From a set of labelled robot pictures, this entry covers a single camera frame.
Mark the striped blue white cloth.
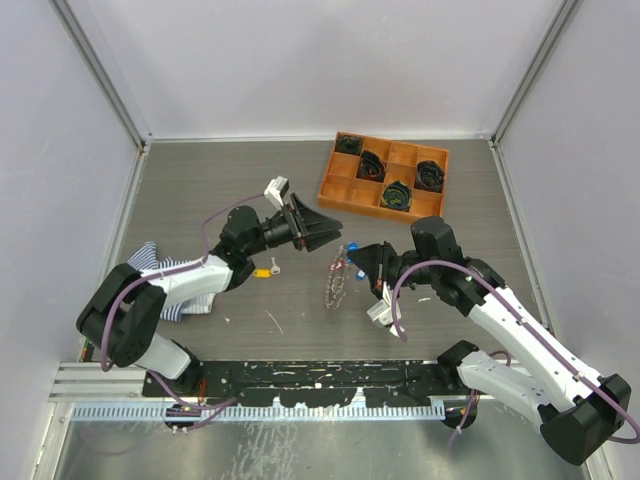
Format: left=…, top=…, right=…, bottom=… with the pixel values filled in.
left=123, top=241, right=216, bottom=324

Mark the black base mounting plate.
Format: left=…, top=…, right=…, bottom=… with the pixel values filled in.
left=141, top=357, right=501, bottom=408

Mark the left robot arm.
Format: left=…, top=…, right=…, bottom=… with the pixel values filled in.
left=76, top=194, right=343, bottom=396

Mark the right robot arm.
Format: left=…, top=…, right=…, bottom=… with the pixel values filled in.
left=348, top=216, right=639, bottom=466

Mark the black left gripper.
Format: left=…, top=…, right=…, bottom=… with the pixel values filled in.
left=244, top=194, right=342, bottom=257

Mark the black rolled belt middle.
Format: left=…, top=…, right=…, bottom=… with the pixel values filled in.
left=357, top=150, right=386, bottom=182

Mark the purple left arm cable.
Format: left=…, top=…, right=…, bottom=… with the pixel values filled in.
left=99, top=192, right=267, bottom=373

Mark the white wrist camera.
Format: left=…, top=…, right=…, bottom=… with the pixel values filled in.
left=263, top=176, right=289, bottom=210
left=366, top=283, right=407, bottom=341

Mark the large metal disc keyring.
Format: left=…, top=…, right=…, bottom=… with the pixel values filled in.
left=323, top=245, right=348, bottom=310

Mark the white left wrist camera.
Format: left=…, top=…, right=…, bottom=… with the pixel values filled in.
left=263, top=176, right=289, bottom=210

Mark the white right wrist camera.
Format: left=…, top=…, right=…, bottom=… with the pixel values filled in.
left=366, top=283, right=407, bottom=341

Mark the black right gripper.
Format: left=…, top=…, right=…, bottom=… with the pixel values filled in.
left=346, top=240, right=438, bottom=302

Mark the orange wooden compartment tray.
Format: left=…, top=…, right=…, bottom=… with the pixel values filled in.
left=318, top=132, right=449, bottom=223

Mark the black rolled belt back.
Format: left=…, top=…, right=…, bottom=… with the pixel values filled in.
left=334, top=134, right=364, bottom=156

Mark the slotted cable duct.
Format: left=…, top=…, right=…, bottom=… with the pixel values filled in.
left=70, top=400, right=445, bottom=423

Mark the aluminium frame rail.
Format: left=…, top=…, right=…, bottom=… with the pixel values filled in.
left=49, top=362, right=146, bottom=403

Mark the black rolled belt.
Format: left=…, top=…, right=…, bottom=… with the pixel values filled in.
left=357, top=150, right=386, bottom=182
left=414, top=160, right=445, bottom=193
left=334, top=134, right=364, bottom=156

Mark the key with yellow tag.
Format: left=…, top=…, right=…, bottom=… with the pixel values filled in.
left=253, top=257, right=281, bottom=279

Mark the blue yellow rolled belt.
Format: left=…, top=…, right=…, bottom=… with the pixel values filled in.
left=380, top=180, right=412, bottom=212

